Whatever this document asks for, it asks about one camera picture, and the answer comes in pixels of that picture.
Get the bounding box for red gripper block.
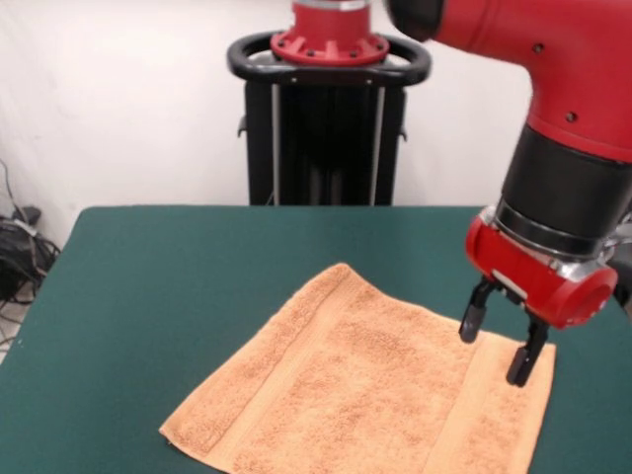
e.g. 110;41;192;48
458;205;620;389

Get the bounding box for orange terry towel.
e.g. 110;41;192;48
158;262;558;474

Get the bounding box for dark green table cloth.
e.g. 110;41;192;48
0;205;632;474

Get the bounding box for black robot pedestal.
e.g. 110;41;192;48
226;32;434;206

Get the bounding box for black floor cable tangle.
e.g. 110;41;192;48
0;157;63;347

